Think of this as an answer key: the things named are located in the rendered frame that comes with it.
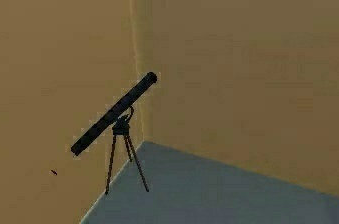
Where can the black telescope on tripod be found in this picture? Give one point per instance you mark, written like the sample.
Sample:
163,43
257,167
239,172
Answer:
113,113

